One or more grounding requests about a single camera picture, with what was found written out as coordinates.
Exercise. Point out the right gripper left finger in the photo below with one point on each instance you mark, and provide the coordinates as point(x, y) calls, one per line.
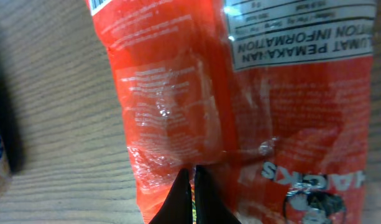
point(177, 207)

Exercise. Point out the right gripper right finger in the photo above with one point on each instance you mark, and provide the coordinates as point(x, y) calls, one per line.
point(210, 209)

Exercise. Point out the red snack packet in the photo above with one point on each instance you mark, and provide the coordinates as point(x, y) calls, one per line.
point(272, 97)

